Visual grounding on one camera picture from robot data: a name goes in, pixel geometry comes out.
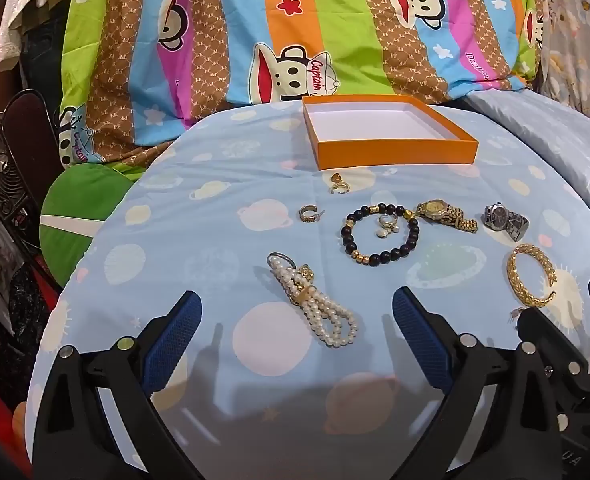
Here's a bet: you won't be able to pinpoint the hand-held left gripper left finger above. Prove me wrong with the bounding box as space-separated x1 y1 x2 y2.
32 289 204 480

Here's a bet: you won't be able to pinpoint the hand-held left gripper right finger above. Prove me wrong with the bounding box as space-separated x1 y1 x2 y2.
392 287 564 480

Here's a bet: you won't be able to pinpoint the gold braided bangle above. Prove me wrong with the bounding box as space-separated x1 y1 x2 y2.
506 243 558 309

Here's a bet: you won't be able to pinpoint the black bead bracelet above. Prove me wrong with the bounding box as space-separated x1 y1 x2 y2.
341 203 421 267

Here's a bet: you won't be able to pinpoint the silver wristwatch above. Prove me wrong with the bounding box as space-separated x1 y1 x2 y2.
483 202 530 242

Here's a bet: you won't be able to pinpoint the gold wristwatch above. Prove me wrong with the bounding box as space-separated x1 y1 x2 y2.
415 199 478 233

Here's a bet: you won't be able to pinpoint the white pearl bracelet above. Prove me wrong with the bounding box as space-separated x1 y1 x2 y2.
267 252 361 348

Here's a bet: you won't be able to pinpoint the orange cardboard box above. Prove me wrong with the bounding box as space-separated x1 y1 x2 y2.
302 94 480 172

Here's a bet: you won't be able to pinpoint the small pearl earring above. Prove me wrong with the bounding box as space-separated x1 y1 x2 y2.
375 214 401 240

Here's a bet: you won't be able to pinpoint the blue planet print sheet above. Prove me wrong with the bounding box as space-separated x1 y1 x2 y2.
12 95 590 480

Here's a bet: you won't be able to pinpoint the green round cushion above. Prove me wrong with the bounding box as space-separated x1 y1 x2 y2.
39 162 137 289

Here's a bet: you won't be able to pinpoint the dark patterned clothes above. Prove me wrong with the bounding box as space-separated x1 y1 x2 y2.
0 220 63 411

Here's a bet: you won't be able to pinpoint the light blue pillow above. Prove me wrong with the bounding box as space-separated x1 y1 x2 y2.
455 79 590 241

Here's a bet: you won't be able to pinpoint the grey floral cloth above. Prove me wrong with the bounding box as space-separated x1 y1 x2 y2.
539 0 590 137

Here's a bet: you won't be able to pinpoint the dark maroon oval panel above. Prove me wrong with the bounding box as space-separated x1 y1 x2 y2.
1 89 64 206

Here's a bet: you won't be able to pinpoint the striped cartoon monkey blanket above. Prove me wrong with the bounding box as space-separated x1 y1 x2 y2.
58 0 548 171

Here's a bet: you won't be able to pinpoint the white lace garment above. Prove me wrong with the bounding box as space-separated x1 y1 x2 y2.
0 0 84 74

